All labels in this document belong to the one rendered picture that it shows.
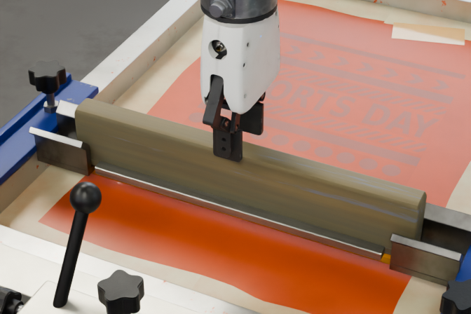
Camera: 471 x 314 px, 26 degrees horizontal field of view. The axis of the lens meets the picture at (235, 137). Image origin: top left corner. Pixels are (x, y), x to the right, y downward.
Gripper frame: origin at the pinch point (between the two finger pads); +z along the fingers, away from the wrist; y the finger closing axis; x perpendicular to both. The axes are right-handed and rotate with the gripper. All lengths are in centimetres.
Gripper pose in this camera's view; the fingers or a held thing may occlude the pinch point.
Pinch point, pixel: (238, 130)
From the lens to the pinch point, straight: 108.4
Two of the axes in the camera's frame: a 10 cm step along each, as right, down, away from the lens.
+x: -9.0, -2.5, 3.5
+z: 0.0, 8.1, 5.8
